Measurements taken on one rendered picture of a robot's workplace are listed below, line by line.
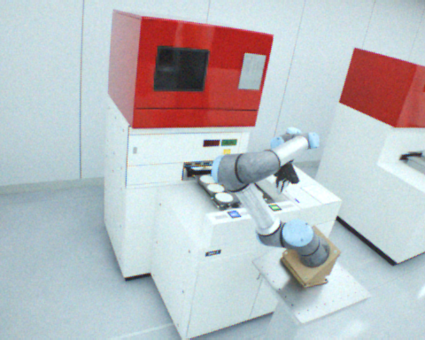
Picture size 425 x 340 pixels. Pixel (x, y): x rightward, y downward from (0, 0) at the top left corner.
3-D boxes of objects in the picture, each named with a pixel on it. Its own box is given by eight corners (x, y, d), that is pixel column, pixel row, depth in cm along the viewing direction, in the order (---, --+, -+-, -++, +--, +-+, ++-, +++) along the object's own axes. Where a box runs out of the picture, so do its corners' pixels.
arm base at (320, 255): (336, 251, 147) (328, 241, 141) (312, 274, 147) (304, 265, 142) (316, 232, 159) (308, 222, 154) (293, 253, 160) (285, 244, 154)
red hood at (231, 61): (107, 93, 238) (112, 8, 212) (206, 95, 276) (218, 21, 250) (132, 129, 180) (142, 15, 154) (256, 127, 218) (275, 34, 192)
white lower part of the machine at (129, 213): (104, 229, 292) (104, 144, 256) (188, 218, 330) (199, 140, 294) (123, 286, 237) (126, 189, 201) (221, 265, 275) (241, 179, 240)
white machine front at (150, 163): (125, 187, 204) (128, 125, 186) (238, 176, 242) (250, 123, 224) (126, 189, 201) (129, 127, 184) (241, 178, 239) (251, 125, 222)
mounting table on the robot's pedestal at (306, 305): (361, 313, 155) (372, 295, 149) (292, 343, 135) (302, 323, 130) (307, 258, 190) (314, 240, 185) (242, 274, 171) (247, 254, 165)
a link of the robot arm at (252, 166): (259, 156, 114) (318, 125, 148) (234, 158, 121) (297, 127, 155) (266, 189, 116) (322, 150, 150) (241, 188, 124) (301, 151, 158)
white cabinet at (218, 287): (149, 281, 247) (157, 187, 211) (255, 257, 292) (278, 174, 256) (181, 351, 197) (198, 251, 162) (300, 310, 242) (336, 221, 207)
